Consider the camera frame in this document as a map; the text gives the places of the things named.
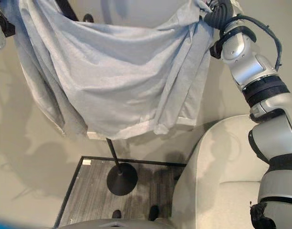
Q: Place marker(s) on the black clothes rack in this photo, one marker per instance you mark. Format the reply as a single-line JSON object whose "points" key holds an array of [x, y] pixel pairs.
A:
{"points": [[122, 179]]}

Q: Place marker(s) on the white sofa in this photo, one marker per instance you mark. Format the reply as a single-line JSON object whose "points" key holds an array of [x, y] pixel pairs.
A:
{"points": [[208, 167]]}

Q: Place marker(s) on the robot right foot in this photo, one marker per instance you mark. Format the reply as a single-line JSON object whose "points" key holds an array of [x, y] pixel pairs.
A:
{"points": [[153, 212]]}

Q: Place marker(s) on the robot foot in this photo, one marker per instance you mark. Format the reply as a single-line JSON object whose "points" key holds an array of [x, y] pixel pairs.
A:
{"points": [[153, 212], [116, 214]]}

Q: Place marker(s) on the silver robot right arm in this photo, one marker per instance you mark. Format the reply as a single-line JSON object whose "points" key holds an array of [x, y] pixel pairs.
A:
{"points": [[243, 59]]}

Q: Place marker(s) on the small white tag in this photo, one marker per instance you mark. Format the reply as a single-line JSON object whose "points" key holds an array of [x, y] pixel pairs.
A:
{"points": [[86, 162]]}

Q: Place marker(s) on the grey striped rug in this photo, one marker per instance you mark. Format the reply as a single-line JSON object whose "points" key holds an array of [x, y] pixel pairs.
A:
{"points": [[93, 190]]}

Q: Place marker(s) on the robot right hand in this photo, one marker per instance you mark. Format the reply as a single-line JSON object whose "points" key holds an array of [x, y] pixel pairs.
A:
{"points": [[218, 14]]}

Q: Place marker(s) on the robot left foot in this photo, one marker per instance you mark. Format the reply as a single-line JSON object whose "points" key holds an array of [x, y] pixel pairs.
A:
{"points": [[116, 214]]}

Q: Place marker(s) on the silver robot torso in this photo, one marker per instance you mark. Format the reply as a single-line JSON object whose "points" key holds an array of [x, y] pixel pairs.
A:
{"points": [[117, 224]]}

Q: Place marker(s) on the light blue garment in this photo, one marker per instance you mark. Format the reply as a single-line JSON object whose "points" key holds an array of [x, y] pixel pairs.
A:
{"points": [[117, 78]]}

